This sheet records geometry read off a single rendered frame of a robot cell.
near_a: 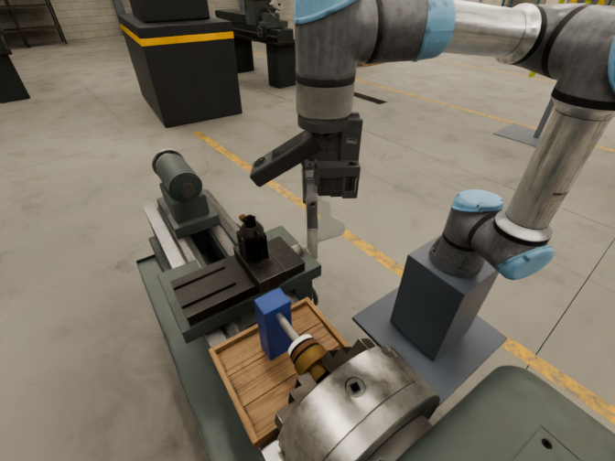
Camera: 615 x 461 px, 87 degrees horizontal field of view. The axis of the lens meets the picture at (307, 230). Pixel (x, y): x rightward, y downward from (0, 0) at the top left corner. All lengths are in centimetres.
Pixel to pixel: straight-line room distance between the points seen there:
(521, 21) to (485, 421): 65
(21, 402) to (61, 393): 19
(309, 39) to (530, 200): 57
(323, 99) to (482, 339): 113
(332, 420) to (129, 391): 169
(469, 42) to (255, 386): 93
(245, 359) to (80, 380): 145
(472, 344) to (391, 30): 112
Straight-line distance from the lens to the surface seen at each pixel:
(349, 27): 41
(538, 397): 69
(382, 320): 131
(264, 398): 99
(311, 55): 41
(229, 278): 114
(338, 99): 42
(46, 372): 250
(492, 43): 71
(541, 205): 81
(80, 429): 221
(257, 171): 48
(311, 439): 63
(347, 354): 73
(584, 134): 76
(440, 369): 126
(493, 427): 63
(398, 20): 44
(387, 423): 60
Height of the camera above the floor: 179
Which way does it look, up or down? 39 degrees down
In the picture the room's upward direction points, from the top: straight up
